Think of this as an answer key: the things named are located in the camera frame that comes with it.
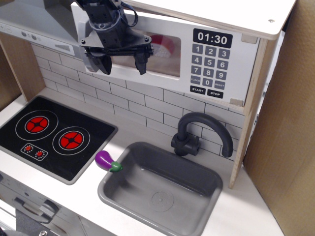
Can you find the white wooden microwave cabinet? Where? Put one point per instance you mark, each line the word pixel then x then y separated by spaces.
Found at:
pixel 263 19

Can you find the red white toy sushi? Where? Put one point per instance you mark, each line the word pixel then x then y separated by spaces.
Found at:
pixel 163 46

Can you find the white toy microwave door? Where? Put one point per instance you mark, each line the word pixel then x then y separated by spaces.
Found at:
pixel 208 62

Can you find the grey plastic sink basin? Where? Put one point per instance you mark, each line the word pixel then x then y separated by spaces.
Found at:
pixel 162 190

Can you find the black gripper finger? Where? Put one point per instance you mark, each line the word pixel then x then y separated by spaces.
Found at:
pixel 141 58
pixel 95 63

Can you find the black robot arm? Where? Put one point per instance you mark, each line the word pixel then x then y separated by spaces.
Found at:
pixel 107 12

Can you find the brown cardboard panel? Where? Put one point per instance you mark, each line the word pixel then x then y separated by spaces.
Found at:
pixel 280 158

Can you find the purple toy eggplant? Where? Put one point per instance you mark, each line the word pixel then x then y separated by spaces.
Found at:
pixel 104 161

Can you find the grey oven door handle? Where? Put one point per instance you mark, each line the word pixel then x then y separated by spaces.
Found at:
pixel 42 214

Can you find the dark grey toy faucet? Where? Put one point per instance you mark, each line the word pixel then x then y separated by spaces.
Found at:
pixel 185 143

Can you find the grey range hood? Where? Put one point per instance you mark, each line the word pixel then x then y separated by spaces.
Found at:
pixel 48 23

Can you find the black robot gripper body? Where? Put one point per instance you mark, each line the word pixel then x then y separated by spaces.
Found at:
pixel 104 40

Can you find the black toy stovetop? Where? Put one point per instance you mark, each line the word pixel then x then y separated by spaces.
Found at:
pixel 55 139

